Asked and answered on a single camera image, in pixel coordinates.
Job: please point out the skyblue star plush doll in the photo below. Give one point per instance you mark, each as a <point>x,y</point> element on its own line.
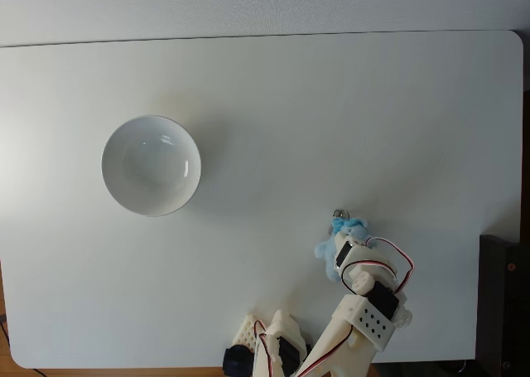
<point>325,250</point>

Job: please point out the white ceramic bowl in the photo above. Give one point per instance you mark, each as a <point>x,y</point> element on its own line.
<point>151,165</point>

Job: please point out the black table clamp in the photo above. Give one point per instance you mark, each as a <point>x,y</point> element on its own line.
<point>236,360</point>

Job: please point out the dark wooden cabinet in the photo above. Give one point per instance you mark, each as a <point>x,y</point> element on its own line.
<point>503,306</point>

